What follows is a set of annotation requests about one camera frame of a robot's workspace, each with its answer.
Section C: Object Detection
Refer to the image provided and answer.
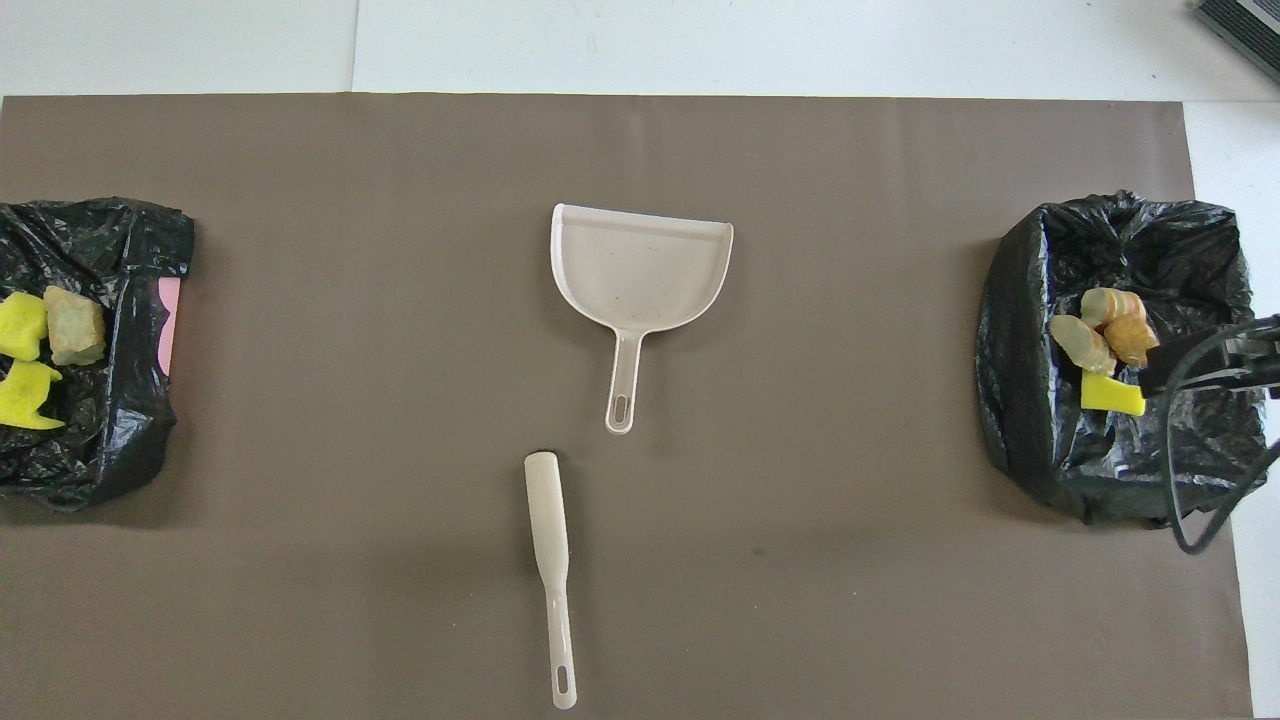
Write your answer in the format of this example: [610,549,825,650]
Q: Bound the brown bread roll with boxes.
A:
[1103,315,1161,367]

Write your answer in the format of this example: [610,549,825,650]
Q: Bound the yellow sponge piece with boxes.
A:
[0,360,67,431]
[1080,371,1148,414]
[0,291,49,361]

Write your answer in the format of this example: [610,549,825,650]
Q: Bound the striped croissant piece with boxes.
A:
[1080,287,1148,329]
[43,286,107,367]

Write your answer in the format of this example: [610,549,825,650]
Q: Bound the pale bread chunk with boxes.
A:
[1049,315,1118,377]

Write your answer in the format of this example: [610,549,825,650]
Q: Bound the beige plastic dustpan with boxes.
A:
[550,203,735,435]

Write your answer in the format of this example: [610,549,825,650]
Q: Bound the beige hand brush black bristles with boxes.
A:
[524,451,580,711]

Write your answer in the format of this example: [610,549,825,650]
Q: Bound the black bagged trash bin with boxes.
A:
[975,190,1269,529]

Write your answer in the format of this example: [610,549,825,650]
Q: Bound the black bagged pink bin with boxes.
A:
[0,197,196,511]

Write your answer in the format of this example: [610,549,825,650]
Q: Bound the dark ribbed device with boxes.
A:
[1193,0,1280,83]

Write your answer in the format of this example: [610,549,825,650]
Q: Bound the brown table mat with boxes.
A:
[0,94,1254,720]

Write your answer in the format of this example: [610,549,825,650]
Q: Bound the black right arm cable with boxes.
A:
[1164,322,1280,556]

